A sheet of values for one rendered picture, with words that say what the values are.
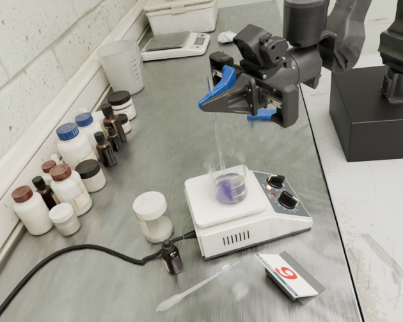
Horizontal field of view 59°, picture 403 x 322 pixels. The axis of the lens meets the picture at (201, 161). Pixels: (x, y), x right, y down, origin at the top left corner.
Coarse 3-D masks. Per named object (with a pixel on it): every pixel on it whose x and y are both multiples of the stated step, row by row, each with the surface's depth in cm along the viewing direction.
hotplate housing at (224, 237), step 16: (272, 208) 60; (224, 224) 58; (240, 224) 58; (256, 224) 58; (272, 224) 59; (288, 224) 60; (304, 224) 61; (208, 240) 58; (224, 240) 59; (240, 240) 60; (256, 240) 61; (272, 240) 62; (208, 256) 60
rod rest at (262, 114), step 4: (260, 112) 95; (264, 112) 95; (268, 112) 94; (272, 112) 94; (248, 116) 95; (252, 116) 95; (256, 116) 94; (260, 116) 94; (264, 116) 94; (268, 116) 93
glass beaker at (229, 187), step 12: (216, 156) 59; (228, 156) 59; (240, 156) 58; (216, 168) 60; (228, 168) 61; (240, 168) 54; (216, 180) 56; (228, 180) 55; (240, 180) 56; (216, 192) 58; (228, 192) 56; (240, 192) 57; (228, 204) 58; (240, 204) 58
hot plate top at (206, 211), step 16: (208, 176) 66; (192, 192) 63; (208, 192) 62; (256, 192) 60; (192, 208) 60; (208, 208) 59; (224, 208) 58; (240, 208) 58; (256, 208) 57; (208, 224) 57
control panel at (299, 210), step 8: (256, 176) 67; (264, 176) 68; (264, 184) 65; (264, 192) 63; (272, 192) 64; (280, 192) 65; (288, 192) 66; (272, 200) 62; (280, 208) 60; (296, 208) 62; (304, 208) 63; (304, 216) 61
